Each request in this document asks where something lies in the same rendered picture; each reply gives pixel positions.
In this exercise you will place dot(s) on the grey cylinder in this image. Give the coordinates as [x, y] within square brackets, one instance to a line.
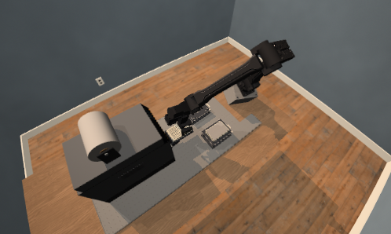
[97, 134]

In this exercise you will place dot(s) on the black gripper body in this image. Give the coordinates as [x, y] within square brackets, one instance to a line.
[182, 126]

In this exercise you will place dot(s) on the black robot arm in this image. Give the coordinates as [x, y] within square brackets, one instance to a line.
[273, 54]

